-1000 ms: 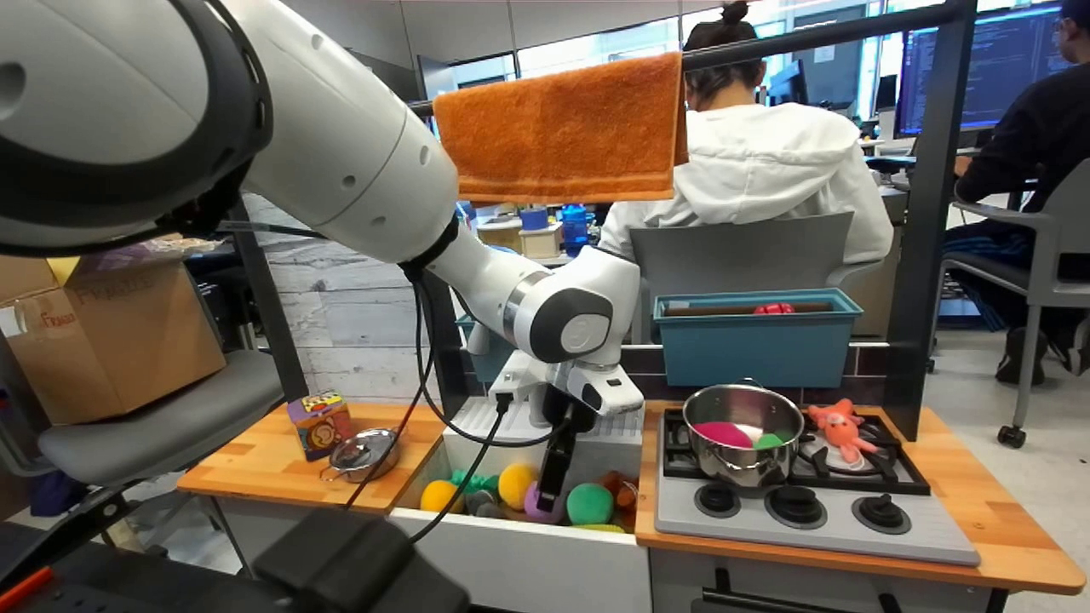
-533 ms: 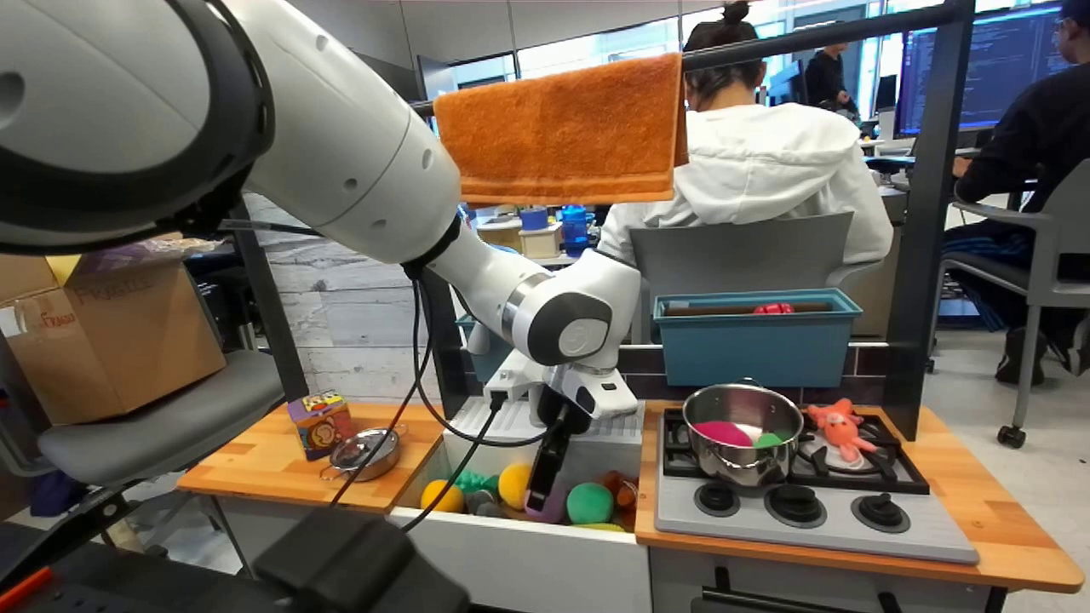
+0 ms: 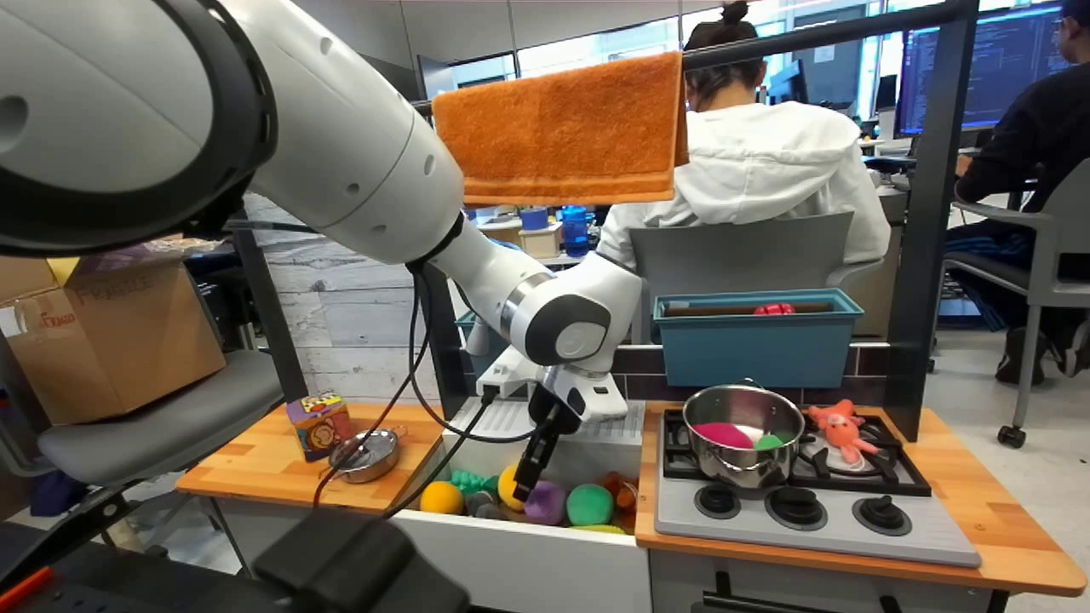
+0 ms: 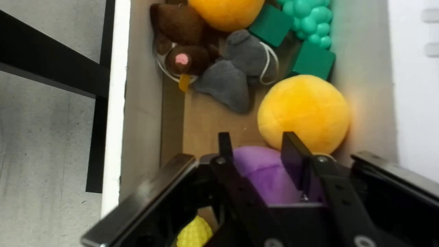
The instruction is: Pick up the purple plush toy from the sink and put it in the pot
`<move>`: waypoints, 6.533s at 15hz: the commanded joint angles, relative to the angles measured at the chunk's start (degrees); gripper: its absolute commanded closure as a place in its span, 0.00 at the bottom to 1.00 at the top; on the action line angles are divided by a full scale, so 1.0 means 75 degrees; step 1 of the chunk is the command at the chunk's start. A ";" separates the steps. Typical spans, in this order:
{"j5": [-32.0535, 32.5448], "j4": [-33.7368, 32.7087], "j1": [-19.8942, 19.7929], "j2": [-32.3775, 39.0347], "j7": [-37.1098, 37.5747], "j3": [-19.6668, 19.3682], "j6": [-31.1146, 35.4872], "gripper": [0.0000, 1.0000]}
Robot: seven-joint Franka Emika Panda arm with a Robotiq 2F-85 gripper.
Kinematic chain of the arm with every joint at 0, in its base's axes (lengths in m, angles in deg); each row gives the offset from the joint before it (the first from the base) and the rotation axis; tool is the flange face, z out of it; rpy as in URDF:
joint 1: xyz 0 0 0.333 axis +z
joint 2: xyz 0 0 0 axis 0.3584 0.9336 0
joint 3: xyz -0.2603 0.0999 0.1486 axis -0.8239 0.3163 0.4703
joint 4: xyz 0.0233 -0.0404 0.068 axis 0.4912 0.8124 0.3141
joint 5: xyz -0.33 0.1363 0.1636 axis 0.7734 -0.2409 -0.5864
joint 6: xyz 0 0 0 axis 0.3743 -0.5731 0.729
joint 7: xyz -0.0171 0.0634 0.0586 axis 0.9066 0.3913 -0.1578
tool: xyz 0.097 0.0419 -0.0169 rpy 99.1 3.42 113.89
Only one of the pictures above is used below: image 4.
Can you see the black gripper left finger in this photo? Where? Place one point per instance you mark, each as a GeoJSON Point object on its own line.
{"type": "Point", "coordinates": [238, 193]}

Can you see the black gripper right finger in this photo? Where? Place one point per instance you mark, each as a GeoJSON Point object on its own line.
{"type": "Point", "coordinates": [334, 197]}

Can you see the purple plush toy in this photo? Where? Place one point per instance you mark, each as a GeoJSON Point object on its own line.
{"type": "Point", "coordinates": [266, 177]}

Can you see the yellow-green plush toy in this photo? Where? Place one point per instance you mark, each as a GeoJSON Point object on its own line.
{"type": "Point", "coordinates": [194, 234]}

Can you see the yellow round plush toy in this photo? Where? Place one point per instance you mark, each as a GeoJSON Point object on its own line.
{"type": "Point", "coordinates": [304, 112]}

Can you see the grey plush toy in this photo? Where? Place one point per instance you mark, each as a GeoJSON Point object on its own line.
{"type": "Point", "coordinates": [234, 74]}

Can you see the dark brown plush toy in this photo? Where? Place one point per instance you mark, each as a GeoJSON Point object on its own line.
{"type": "Point", "coordinates": [183, 42]}

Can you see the green grape plush toy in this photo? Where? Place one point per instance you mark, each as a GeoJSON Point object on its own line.
{"type": "Point", "coordinates": [311, 28]}

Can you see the orange-yellow plush toy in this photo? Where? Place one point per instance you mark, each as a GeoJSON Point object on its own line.
{"type": "Point", "coordinates": [227, 12]}

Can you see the black metal stand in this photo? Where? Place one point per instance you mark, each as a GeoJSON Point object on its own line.
{"type": "Point", "coordinates": [98, 78]}

